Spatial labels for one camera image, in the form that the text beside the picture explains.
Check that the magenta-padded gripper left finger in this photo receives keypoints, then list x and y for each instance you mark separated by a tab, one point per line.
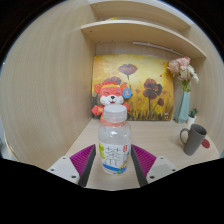
71	166

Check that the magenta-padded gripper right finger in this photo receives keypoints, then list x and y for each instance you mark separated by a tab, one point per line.
154	168

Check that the clear plastic drink bottle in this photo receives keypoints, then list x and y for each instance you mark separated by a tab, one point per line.
114	146

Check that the grey ceramic mug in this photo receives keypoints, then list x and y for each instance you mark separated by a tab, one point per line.
194	140

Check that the small plant in white pot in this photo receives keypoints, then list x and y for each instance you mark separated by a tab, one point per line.
191	120

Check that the teal faceted vase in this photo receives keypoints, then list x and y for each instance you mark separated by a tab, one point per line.
182	110

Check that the red plush mascot toy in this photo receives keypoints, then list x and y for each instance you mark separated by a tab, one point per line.
111	93

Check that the yellow poppy flower painting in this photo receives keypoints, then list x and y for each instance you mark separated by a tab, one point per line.
146	73

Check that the pink and white flower bouquet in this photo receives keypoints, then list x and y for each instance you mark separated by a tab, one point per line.
182	70

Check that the light wooden shelf unit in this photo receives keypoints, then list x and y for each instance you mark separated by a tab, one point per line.
133	31

